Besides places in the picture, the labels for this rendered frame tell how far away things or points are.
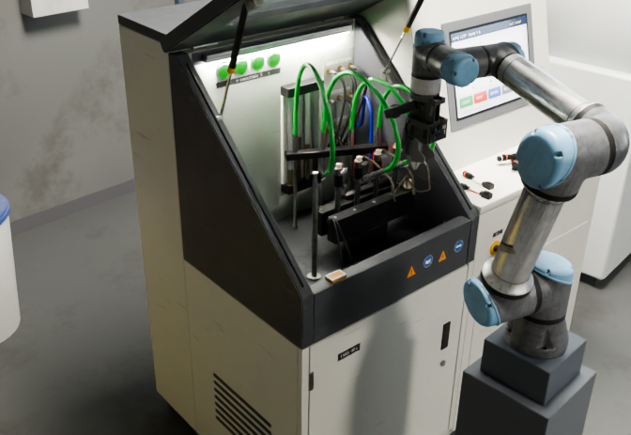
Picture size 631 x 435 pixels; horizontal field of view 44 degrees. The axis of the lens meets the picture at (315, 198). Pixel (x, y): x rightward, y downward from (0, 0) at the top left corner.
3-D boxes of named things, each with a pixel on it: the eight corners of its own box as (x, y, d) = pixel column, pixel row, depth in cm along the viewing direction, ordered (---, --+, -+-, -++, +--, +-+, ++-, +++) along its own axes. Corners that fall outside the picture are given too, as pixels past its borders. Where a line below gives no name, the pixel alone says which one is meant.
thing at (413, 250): (314, 344, 204) (315, 294, 197) (302, 336, 207) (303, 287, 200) (466, 265, 240) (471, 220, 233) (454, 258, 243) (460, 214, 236)
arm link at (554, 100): (666, 127, 148) (512, 27, 184) (623, 135, 144) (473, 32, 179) (646, 177, 155) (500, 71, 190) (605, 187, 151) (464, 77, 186)
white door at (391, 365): (308, 529, 234) (310, 349, 203) (302, 524, 236) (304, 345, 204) (449, 430, 272) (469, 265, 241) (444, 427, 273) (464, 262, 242)
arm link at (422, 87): (404, 74, 188) (426, 68, 193) (403, 92, 190) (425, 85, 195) (427, 83, 183) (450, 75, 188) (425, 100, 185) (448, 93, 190)
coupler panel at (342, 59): (328, 147, 254) (330, 55, 240) (321, 144, 257) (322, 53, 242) (356, 138, 262) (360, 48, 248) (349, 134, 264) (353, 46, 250)
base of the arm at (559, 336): (578, 339, 190) (586, 305, 185) (547, 367, 180) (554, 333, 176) (525, 313, 199) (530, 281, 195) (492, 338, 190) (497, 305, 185)
